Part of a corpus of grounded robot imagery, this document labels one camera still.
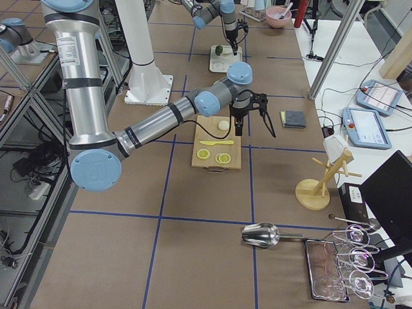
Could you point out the white bear tray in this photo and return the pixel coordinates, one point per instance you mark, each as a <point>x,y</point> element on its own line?
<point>221,63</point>

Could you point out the wine glass back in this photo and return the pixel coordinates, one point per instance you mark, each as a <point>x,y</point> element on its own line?
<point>352,236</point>

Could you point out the black box device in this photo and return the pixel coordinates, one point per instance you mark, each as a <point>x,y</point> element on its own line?
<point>353,204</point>

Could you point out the grey folded cloth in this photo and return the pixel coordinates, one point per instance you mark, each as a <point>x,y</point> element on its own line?
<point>293,119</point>

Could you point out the blue teach pendant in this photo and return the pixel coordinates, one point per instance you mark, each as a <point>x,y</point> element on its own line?
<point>380,97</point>
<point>365,128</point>

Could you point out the pink bowl with ice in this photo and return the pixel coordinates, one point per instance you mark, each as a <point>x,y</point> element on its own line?
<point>277,18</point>

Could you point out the white mug on tree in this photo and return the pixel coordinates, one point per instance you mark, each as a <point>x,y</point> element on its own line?
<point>334,146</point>

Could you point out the yellow plastic knife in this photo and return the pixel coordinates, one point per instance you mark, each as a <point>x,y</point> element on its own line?
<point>219,142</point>

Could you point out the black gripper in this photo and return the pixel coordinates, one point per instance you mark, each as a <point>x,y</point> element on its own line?
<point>239,112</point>
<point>231,36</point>

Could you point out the blue teach pendant near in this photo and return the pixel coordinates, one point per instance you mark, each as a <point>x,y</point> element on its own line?
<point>365,128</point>

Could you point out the wine glass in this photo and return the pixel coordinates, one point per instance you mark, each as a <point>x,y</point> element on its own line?
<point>357,258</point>
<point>332,288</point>
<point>352,236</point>

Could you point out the white pedestal column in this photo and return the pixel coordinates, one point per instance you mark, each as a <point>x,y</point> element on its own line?
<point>147,85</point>

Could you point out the red cylinder bottle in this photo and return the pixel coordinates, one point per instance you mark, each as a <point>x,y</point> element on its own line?
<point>303,4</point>

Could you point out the lemon slice single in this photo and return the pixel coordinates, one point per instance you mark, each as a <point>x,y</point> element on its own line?
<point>203,154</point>

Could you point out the white steamed bun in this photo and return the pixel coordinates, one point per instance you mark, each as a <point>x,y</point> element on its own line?
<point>223,125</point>

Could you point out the bamboo cutting board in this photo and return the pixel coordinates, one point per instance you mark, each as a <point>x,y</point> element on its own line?
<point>211,125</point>

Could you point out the wooden mug tree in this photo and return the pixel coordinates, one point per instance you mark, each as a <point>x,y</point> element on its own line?
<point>313,194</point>

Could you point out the lemon slice top stacked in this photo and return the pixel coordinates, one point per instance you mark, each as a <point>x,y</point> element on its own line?
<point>225,158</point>

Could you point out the metal scoop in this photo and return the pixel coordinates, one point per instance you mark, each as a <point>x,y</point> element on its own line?
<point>266,235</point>

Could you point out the aluminium frame post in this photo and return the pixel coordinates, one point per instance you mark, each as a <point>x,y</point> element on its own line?
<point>335,46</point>

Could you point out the black monitor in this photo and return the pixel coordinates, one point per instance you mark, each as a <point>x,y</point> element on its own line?
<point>387,192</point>

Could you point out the black tripod stick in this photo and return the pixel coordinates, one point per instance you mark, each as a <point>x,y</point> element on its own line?
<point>312,31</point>

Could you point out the blue teach pendant far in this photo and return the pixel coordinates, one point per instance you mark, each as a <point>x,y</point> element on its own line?
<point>380,97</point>

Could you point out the green avocado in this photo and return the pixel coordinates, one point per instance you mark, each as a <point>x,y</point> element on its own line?
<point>218,50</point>

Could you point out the wine glass front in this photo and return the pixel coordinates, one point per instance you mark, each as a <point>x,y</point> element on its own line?
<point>332,288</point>

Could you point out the wine glass middle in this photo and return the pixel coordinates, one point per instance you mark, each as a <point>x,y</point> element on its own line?
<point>357,258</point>

